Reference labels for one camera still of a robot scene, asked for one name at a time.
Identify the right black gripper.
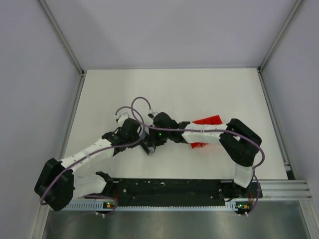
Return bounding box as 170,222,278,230
147,125,171,148

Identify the red plastic card tray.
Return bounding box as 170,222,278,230
191,115,223,149

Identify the black leather card holder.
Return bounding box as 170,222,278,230
140,131,160,156

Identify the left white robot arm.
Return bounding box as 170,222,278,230
34,118,141,211

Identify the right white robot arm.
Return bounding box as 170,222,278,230
141,112,262,197

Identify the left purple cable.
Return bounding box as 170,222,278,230
38,106,144,206

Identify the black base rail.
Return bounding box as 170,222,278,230
96,178,263,206

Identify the grey slotted cable duct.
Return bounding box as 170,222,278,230
63,200,250,212

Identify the left aluminium frame post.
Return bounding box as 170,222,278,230
37,0,85,76

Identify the aluminium frame post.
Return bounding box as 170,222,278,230
37,0,85,76
258,0,306,73

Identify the right aluminium frame post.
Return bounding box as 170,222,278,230
258,0,306,73

